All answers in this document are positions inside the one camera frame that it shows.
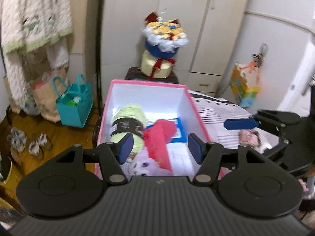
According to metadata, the pink storage box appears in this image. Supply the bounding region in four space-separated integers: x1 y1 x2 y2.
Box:
95 79 225 180

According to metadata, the colourful paper gift bag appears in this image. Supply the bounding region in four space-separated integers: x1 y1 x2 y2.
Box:
229 63 261 109

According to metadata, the white blue tissue packet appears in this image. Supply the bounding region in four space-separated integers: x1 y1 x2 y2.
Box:
170 117 190 143

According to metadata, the beige wardrobe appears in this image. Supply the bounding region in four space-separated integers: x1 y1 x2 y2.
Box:
102 0 249 97

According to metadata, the light green yarn ball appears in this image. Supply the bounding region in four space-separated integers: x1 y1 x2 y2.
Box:
110 103 147 156

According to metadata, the black clothes rack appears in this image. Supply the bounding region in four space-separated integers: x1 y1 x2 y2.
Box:
94 0 109 128

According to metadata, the teal tote bag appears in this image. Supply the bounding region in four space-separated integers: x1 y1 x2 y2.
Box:
53 74 94 128

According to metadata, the white door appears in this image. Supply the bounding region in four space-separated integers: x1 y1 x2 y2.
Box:
221 11 315 118

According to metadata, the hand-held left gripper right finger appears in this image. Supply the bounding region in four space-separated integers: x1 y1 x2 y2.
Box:
188 132 266 185

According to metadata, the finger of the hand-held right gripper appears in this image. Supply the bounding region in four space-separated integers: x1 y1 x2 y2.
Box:
262 139 291 162
223 110 302 135

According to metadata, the furry slipper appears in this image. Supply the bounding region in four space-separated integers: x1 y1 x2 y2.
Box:
28 133 54 160
6 127 28 158

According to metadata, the flower bouquet with blue wrap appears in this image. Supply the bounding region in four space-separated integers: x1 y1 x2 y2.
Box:
141 11 190 59

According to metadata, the white fluffy cardigan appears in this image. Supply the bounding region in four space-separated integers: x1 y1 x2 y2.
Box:
0 0 74 114

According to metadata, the cream round box red ribbon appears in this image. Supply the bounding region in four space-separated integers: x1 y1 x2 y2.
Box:
141 50 177 80

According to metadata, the brown paper bag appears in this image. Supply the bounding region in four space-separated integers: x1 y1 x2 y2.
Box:
31 71 70 123

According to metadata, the yellow rimmed container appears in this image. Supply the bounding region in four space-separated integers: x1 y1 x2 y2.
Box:
0 152 13 185

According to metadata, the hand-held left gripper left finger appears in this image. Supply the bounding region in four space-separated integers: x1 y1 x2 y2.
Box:
56 132 135 185

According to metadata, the black suitcase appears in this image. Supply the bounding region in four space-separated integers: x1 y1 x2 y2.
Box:
125 66 180 85

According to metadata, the white cat plush toy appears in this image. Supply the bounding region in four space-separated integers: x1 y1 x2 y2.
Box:
129 150 170 177

